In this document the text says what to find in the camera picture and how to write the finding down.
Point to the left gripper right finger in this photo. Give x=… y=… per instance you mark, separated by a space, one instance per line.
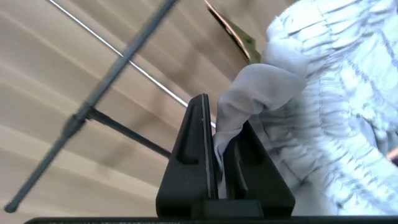
x=261 y=174

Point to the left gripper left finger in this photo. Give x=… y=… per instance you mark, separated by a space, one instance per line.
x=189 y=174

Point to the pale grey shorts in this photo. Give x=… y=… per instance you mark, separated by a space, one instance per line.
x=326 y=93

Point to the pink clothes hanger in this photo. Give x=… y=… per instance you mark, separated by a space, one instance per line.
x=228 y=27
x=394 y=154

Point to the black clothes rack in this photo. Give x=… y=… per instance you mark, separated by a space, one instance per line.
x=104 y=87

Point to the beige curtain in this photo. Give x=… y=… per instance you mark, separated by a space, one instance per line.
x=109 y=174

